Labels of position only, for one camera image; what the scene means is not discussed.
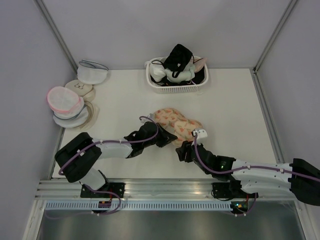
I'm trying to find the right aluminium side rail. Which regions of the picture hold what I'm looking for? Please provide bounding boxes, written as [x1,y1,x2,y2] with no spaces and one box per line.
[250,68,286,164]

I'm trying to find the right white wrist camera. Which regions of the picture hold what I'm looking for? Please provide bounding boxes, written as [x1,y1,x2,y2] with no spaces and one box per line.
[192,128,208,143]

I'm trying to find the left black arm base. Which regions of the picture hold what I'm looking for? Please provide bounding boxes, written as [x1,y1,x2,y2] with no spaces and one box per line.
[80,182,125,199]

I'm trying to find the pink garment in basket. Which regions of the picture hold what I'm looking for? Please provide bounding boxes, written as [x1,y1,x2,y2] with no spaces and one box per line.
[190,57,207,73]

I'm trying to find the white mesh bag blue trim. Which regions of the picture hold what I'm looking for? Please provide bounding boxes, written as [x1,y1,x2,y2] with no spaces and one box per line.
[77,59,109,85]

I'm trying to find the floral peach laundry bag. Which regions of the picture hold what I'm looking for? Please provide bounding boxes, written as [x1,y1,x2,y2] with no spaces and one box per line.
[152,107,203,147]

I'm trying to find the aluminium frame post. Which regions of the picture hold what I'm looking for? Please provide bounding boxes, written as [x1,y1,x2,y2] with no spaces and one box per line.
[252,0,299,75]
[33,0,78,74]

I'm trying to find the white garment in basket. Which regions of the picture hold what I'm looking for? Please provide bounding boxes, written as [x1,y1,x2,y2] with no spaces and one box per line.
[149,59,196,84]

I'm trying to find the white plastic laundry basket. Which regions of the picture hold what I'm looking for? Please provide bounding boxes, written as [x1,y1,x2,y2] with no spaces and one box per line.
[144,57,209,94]

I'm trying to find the aluminium front rail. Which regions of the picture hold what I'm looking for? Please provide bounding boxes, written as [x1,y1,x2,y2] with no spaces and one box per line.
[34,177,308,201]

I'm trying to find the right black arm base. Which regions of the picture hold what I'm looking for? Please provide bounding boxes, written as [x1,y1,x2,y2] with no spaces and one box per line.
[211,181,255,200]

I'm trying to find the black bra in basket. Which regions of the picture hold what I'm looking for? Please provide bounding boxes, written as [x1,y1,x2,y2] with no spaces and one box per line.
[163,44,193,78]

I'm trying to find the left aluminium frame post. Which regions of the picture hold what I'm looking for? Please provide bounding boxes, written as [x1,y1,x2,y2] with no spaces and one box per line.
[33,0,78,74]

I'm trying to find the beige flat laundry bag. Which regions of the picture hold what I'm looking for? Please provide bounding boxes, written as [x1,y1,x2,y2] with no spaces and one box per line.
[74,101,100,132]

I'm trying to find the white slotted cable duct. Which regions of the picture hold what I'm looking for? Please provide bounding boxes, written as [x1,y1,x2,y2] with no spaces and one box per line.
[45,200,232,211]

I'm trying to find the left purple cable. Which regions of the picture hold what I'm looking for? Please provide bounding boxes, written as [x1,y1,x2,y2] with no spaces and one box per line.
[58,115,159,176]

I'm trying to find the beige round laundry bag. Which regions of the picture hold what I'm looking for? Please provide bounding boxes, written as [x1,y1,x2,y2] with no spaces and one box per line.
[65,79,96,102]

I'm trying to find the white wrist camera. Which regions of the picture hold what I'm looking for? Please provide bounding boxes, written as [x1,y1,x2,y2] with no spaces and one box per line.
[139,113,155,123]
[192,128,208,143]

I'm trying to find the grey trimmed mesh bag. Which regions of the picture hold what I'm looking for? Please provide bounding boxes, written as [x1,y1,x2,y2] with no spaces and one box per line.
[53,105,89,128]

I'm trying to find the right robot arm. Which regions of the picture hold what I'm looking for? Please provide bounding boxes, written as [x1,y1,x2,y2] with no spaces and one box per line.
[175,141,320,206]

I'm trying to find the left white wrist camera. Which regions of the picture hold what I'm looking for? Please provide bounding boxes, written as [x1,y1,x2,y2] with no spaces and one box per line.
[139,113,155,123]

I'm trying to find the right aluminium frame post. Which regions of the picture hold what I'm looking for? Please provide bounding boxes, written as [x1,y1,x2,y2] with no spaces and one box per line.
[252,0,299,75]

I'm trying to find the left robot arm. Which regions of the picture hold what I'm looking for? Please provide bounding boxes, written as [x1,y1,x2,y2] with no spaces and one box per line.
[54,121,178,198]

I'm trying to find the pink trimmed mesh bag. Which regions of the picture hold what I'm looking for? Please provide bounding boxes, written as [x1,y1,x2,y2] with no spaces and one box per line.
[46,86,81,114]

